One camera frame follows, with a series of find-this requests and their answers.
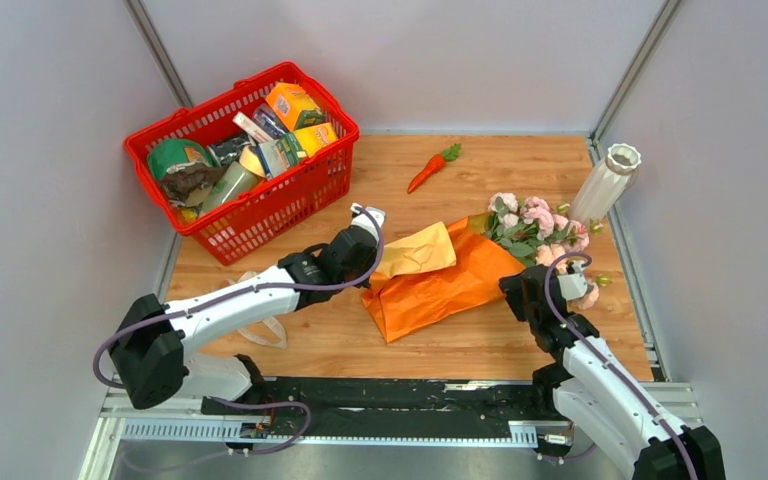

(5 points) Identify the white red small box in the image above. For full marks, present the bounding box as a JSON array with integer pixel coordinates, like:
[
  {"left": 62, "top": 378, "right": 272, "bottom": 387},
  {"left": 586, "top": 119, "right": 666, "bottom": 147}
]
[{"left": 232, "top": 112, "right": 274, "bottom": 144}]

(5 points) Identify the aluminium rail frame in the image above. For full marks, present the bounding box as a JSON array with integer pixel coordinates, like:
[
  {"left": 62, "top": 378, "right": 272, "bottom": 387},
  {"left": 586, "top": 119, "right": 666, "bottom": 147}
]
[{"left": 79, "top": 374, "right": 697, "bottom": 480}]

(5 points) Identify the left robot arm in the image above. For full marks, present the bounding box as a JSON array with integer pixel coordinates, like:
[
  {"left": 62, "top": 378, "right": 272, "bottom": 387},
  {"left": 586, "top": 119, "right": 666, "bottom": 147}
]
[{"left": 93, "top": 216, "right": 383, "bottom": 415}]

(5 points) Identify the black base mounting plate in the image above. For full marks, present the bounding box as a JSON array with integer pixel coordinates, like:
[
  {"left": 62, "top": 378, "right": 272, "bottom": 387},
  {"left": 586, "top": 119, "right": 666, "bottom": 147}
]
[{"left": 241, "top": 377, "right": 566, "bottom": 439}]

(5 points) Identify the green cylinder bottle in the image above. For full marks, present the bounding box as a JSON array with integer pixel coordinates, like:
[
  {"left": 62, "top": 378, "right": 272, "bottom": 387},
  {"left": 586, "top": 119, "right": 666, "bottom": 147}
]
[{"left": 199, "top": 161, "right": 262, "bottom": 218}]

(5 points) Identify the pink flower bouquet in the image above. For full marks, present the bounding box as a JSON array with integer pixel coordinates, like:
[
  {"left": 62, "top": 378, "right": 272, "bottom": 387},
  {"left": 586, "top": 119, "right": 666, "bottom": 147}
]
[{"left": 484, "top": 192, "right": 613, "bottom": 313}]

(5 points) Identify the orange green box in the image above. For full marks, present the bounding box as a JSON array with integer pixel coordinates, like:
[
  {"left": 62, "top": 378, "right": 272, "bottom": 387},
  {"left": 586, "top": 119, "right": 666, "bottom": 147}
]
[{"left": 266, "top": 82, "right": 326, "bottom": 131}]

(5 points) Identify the cream ribbon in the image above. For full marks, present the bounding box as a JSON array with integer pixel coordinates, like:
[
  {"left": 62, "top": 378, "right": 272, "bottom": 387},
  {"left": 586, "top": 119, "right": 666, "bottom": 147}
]
[{"left": 224, "top": 270, "right": 290, "bottom": 351}]

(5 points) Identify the brown crumpled bag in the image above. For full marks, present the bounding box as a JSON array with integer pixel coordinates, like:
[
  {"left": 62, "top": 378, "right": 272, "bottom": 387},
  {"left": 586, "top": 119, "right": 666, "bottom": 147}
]
[{"left": 159, "top": 163, "right": 225, "bottom": 208}]

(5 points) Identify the green round package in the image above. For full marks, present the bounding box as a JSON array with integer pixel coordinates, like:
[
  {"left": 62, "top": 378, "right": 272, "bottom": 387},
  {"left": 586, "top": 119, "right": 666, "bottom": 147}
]
[{"left": 147, "top": 138, "right": 219, "bottom": 182}]

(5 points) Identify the orange toy carrot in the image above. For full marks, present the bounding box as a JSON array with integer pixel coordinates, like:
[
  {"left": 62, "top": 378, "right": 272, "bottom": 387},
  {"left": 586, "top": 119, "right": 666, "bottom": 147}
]
[{"left": 407, "top": 143, "right": 462, "bottom": 194}]

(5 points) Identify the green scrub sponge box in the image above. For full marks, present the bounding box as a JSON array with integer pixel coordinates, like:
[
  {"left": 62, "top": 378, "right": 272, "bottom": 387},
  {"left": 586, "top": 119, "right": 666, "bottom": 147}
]
[{"left": 254, "top": 133, "right": 308, "bottom": 180}]

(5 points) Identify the dark snack packet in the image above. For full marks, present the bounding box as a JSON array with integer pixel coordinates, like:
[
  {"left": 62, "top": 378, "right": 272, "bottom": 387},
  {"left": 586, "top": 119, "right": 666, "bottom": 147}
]
[{"left": 207, "top": 132, "right": 253, "bottom": 167}]

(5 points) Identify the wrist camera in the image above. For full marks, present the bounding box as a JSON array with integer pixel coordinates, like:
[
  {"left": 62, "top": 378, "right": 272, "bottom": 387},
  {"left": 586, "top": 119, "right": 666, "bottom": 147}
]
[
  {"left": 350, "top": 203, "right": 386, "bottom": 241},
  {"left": 555, "top": 260, "right": 591, "bottom": 301}
]

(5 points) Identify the white ribbed ceramic vase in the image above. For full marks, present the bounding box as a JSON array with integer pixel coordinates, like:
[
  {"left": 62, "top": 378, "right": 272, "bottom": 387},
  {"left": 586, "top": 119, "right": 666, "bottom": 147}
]
[{"left": 569, "top": 143, "right": 642, "bottom": 226}]

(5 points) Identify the red plastic shopping basket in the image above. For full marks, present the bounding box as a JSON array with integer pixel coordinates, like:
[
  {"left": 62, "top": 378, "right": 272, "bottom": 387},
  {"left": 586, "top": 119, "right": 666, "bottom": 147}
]
[{"left": 123, "top": 61, "right": 360, "bottom": 265}]

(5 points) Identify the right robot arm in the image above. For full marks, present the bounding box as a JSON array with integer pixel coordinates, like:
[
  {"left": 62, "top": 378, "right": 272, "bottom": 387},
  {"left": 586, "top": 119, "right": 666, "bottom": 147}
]
[{"left": 498, "top": 261, "right": 726, "bottom": 479}]

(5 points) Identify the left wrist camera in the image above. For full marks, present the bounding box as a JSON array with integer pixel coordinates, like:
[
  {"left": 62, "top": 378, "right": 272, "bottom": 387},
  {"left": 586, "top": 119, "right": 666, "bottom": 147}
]
[{"left": 350, "top": 203, "right": 386, "bottom": 241}]

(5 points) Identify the yellow sponge pack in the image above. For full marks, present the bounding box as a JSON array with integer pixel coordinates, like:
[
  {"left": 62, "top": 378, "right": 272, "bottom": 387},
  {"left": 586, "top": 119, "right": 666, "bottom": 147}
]
[{"left": 291, "top": 122, "right": 338, "bottom": 158}]

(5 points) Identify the orange wrapping paper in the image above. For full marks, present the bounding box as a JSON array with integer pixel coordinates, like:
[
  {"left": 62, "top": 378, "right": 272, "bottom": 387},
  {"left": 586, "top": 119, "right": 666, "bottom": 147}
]
[{"left": 362, "top": 217, "right": 523, "bottom": 343}]

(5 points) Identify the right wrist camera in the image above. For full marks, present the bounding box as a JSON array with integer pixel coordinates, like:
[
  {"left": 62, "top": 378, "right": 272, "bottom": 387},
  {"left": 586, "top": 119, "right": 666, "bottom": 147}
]
[{"left": 555, "top": 260, "right": 591, "bottom": 301}]

